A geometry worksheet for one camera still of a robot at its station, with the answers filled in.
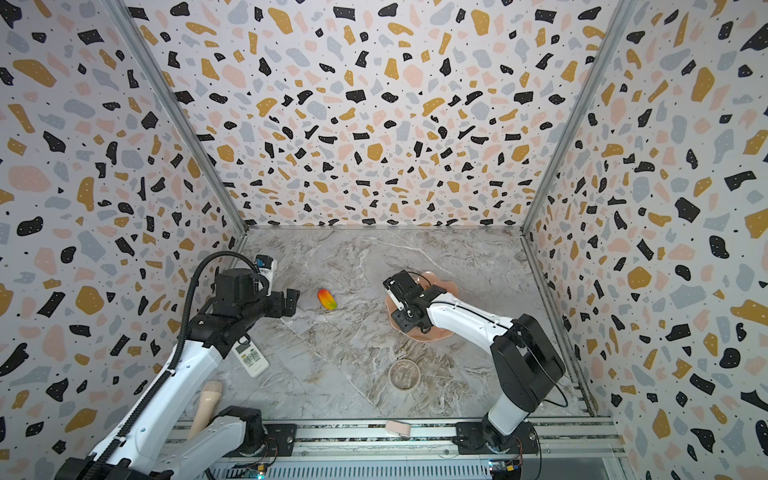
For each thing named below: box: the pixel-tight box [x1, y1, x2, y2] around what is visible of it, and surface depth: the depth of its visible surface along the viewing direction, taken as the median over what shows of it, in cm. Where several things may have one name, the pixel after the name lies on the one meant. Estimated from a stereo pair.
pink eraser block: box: [385, 420, 411, 436], surface depth 77 cm
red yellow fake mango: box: [317, 289, 338, 310], surface depth 99 cm
